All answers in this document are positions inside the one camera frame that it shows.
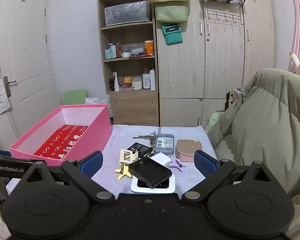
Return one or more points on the teal white boxes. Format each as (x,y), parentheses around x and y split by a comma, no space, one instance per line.
(110,53)

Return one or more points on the red printed glasses cloth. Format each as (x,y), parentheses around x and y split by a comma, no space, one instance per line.
(62,142)

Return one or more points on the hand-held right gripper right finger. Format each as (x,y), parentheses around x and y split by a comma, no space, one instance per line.
(205,163)

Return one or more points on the black battery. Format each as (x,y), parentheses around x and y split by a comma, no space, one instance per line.
(136,147)

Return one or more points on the green stool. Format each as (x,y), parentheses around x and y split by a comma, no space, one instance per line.
(73,96)

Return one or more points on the light wooden wardrobe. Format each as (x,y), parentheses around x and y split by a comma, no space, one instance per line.
(222,62)

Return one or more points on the black square case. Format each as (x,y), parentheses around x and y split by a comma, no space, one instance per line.
(150,171)

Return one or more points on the small orange box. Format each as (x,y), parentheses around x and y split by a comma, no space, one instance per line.
(127,80)

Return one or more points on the white door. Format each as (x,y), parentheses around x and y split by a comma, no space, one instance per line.
(27,55)

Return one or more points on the bunch of keys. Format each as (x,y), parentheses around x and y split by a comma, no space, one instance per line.
(145,137)

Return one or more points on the brown bottle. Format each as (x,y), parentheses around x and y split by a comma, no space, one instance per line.
(118,51)

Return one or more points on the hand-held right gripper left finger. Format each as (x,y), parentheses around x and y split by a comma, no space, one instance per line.
(91,163)

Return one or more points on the rose gold compact case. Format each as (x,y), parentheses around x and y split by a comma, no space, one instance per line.
(188,148)

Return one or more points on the orange paper cup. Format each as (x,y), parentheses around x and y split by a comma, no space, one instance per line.
(149,48)

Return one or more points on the white plush toy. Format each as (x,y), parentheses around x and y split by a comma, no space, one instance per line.
(298,66)

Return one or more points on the pink storage box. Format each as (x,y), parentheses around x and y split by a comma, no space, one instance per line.
(97,135)

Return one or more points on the grey portable router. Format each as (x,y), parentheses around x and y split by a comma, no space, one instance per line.
(165,143)

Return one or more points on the purple hair clip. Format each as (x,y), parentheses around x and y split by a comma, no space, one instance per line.
(176,163)

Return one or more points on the olive puffer jacket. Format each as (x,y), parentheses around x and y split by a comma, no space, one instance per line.
(265,120)

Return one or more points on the clear storage bin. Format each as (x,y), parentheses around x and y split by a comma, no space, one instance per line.
(127,13)

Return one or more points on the wooden bookshelf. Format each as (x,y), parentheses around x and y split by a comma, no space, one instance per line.
(135,110)

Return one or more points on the green fabric bag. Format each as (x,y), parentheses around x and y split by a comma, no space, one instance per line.
(171,13)

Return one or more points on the white plastic package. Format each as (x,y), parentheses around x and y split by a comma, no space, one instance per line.
(95,100)

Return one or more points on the white charger plug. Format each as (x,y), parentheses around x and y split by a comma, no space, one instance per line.
(162,158)

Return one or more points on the grey can red cap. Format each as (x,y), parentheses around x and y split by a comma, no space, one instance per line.
(146,81)

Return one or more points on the white framed device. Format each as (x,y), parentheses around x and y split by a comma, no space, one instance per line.
(136,188)

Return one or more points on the printed cloth bag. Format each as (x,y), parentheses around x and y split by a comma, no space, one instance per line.
(233,96)

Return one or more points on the cream hair claw clip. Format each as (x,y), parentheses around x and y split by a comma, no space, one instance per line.
(125,172)

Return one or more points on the white patterned table cover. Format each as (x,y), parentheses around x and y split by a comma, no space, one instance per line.
(120,135)

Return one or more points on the teal pouch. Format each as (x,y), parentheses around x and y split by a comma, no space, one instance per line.
(172,36)

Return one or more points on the tall white bottle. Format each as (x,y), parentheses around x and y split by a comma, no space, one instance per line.
(152,80)

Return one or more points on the white spray bottle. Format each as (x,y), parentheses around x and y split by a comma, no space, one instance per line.
(116,83)

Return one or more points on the white jar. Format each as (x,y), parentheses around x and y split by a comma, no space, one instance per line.
(137,83)

